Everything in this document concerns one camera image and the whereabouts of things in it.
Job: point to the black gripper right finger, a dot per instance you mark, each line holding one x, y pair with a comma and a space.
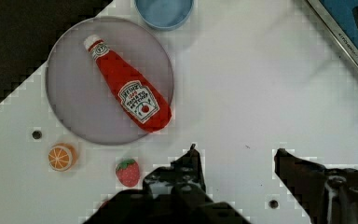
329, 196

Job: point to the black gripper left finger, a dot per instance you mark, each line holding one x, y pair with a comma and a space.
170, 195

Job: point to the red plush ketchup bottle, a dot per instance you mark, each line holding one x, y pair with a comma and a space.
138, 98

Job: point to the grey round plate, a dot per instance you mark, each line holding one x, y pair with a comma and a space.
78, 93

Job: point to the plush strawberry toy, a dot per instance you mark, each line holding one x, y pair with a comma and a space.
128, 173

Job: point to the orange slice toy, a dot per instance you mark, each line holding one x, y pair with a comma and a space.
62, 157

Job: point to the black toaster oven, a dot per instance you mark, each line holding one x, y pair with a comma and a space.
340, 19

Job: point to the blue bowl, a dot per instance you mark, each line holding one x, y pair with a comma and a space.
164, 15

